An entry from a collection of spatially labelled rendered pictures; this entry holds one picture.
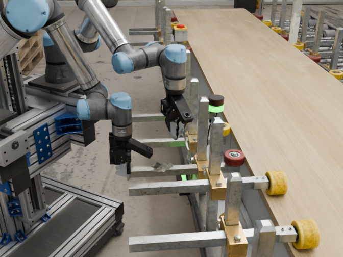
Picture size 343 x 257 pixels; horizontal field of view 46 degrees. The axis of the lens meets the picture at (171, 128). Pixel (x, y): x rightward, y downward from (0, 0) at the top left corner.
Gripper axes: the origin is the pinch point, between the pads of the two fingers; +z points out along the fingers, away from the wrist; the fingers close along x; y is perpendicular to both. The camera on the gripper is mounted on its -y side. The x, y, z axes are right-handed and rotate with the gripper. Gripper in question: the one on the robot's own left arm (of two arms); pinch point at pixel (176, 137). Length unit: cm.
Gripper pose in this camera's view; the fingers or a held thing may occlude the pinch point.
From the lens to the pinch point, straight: 153.2
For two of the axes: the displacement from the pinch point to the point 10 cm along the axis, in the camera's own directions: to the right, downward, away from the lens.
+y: -4.4, -4.4, 7.8
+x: -9.0, 2.0, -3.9
